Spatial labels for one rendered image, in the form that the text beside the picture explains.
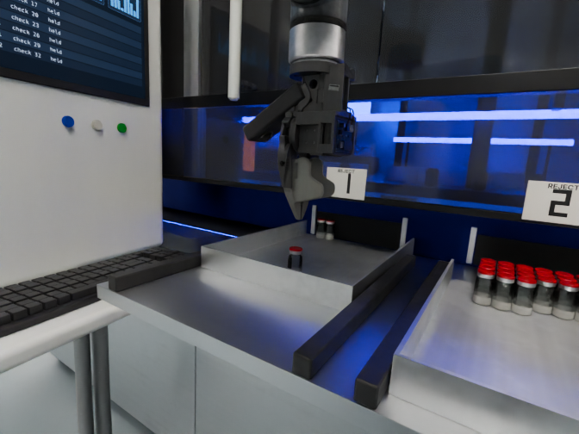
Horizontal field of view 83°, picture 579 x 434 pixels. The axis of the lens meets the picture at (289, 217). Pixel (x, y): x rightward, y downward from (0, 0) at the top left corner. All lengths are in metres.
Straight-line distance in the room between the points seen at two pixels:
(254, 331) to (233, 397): 0.69
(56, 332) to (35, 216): 0.28
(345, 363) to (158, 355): 0.97
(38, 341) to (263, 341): 0.34
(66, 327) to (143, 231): 0.40
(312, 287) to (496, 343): 0.21
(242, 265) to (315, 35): 0.32
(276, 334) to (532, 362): 0.25
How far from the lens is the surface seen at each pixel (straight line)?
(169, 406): 1.31
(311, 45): 0.46
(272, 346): 0.35
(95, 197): 0.85
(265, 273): 0.47
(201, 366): 1.10
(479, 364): 0.38
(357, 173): 0.66
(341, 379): 0.32
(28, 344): 0.58
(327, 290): 0.43
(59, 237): 0.82
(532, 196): 0.62
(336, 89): 0.45
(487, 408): 0.30
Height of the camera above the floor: 1.06
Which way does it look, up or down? 10 degrees down
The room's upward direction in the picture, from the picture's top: 3 degrees clockwise
